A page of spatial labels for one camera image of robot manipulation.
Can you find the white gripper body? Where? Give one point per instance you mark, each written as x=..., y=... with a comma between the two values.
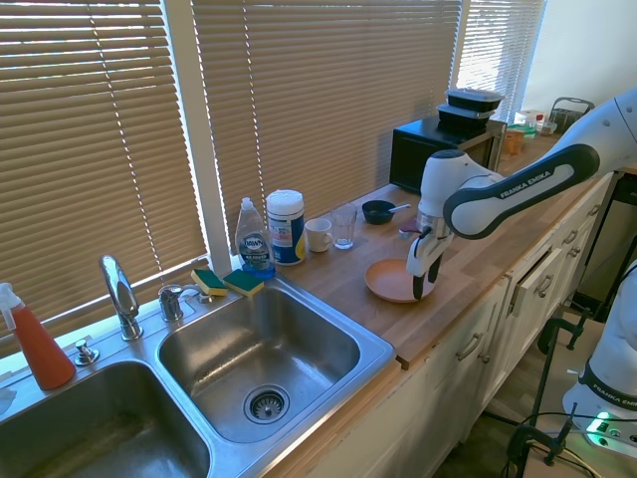
x=419, y=254

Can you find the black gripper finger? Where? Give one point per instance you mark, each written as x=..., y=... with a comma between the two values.
x=432, y=279
x=417, y=290

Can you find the orange plate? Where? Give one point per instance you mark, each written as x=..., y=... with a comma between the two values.
x=388, y=280

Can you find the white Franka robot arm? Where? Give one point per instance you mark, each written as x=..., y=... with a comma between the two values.
x=522, y=189

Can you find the white mug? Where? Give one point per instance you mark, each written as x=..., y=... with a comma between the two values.
x=317, y=236

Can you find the stainless steel double sink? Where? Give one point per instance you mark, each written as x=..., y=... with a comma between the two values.
x=259, y=348

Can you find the chrome sink sprayer knob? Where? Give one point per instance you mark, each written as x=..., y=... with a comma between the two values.
x=86, y=353

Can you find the metal spoon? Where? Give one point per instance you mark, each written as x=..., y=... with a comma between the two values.
x=400, y=207

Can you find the dark blue bowl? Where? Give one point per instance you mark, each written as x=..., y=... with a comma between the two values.
x=377, y=213

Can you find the clear drinking glass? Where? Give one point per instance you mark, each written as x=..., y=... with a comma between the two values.
x=344, y=226

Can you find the black microwave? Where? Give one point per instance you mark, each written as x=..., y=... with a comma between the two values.
x=413, y=154

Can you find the white kitchen cabinets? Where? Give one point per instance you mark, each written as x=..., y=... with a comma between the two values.
x=448, y=388

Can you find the black c-clamp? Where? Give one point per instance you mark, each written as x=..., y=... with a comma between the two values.
x=547, y=338
x=520, y=440

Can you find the white disinfecting wipes canister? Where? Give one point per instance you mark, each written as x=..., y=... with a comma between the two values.
x=284, y=224

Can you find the black plastic food container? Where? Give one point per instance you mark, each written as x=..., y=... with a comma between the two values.
x=473, y=98
x=463, y=118

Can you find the blue dish soap bottle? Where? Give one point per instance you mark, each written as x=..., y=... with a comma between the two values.
x=254, y=246

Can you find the yellow green sponge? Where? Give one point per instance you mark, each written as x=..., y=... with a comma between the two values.
x=209, y=283
x=244, y=283

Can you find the white container red label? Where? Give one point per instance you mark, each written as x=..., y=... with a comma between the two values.
x=530, y=118

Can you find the wide beige window blind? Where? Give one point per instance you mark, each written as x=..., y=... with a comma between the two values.
x=84, y=149
x=323, y=99

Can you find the black dishwasher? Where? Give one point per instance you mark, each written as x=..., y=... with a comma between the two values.
x=614, y=239

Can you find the narrow beige window blind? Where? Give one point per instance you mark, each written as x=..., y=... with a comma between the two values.
x=497, y=50

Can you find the chrome faucet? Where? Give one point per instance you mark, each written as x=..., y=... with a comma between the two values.
x=122, y=294

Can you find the orange spray bottle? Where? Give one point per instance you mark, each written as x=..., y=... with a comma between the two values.
x=42, y=348

